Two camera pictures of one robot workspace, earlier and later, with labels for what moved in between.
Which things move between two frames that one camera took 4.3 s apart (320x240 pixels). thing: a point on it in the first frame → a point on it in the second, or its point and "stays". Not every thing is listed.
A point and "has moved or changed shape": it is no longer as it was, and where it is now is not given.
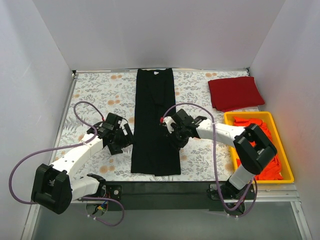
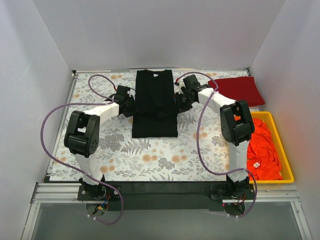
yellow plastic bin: x=267 y=117 stays
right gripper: x=175 y=132 → x=180 y=101
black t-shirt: x=153 y=152 has moved or changed shape
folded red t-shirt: x=233 y=94 stays
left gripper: x=122 y=136 → x=131 y=106
